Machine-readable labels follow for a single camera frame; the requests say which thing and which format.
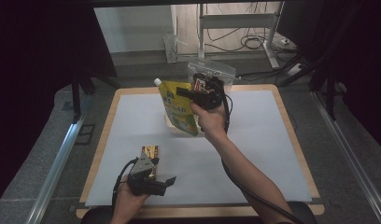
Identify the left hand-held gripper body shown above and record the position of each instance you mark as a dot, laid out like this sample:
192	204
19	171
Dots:
143	169

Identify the clear plastic bag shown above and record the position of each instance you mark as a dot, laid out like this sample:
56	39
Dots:
171	48

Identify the white power strip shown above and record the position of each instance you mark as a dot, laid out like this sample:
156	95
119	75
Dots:
295	69

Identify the white metal desk frame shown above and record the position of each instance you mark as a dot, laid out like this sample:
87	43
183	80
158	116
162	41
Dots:
238	21

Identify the pale grey table mat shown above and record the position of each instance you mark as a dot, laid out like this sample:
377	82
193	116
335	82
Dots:
266	140

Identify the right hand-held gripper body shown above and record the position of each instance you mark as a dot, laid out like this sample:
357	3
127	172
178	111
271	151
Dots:
210	93

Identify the black floor plate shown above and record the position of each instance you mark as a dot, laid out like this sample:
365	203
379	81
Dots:
85	134

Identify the person's left hand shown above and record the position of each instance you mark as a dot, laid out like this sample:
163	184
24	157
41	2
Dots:
129	202

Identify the yellow red snack box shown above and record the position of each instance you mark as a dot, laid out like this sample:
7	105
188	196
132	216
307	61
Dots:
151	150

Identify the person's right hand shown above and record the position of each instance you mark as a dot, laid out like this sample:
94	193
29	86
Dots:
212	121

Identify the dark curtain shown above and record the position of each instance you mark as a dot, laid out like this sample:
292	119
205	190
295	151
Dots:
363	62
33	62

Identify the black metal stand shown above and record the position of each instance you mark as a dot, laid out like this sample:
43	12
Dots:
78	93
330	93

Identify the yellow spout pouch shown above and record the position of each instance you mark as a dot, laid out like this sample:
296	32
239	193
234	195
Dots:
176	109

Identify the clear packet of dark snacks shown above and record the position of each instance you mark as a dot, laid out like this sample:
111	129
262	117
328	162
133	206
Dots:
217	72

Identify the aluminium floor rail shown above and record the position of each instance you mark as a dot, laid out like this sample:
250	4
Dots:
350	155
56	168

